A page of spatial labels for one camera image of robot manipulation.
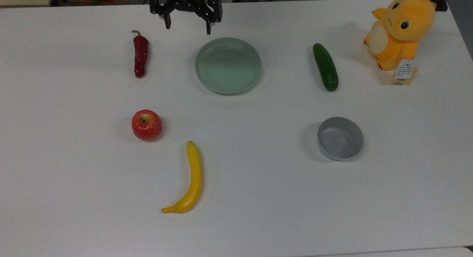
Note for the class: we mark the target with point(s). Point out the red apple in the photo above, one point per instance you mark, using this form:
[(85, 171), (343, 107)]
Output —
[(146, 126)]

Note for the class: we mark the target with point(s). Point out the grey bowl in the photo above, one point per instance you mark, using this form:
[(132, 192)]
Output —
[(340, 139)]

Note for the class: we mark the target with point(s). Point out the red chili pepper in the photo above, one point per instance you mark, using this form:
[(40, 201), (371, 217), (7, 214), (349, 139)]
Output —
[(141, 57)]

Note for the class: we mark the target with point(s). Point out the pale green plate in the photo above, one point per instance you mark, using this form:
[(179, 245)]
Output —
[(228, 67)]

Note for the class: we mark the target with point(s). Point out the green cucumber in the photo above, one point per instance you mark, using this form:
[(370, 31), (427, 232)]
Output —
[(325, 67)]

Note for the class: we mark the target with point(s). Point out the yellow banana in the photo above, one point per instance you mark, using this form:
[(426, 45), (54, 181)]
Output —
[(195, 175)]

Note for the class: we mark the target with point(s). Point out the orange plush toy with tag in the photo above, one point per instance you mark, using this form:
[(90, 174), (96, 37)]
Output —
[(399, 39)]

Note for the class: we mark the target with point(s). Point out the black camera stand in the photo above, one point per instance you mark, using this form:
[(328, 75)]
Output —
[(439, 4)]

